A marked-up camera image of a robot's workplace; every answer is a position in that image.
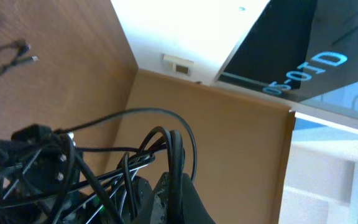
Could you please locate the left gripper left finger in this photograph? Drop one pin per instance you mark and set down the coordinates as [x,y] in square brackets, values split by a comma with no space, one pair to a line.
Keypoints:
[142,194]

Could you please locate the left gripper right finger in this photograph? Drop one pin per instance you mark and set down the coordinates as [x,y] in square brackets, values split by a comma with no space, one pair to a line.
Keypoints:
[192,211]

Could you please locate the black glass door panel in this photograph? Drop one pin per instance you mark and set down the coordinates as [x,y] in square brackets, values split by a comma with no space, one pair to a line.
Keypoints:
[298,49]

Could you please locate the white wall switch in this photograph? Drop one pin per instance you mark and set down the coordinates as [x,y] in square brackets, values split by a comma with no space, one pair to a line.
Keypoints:
[177,65]

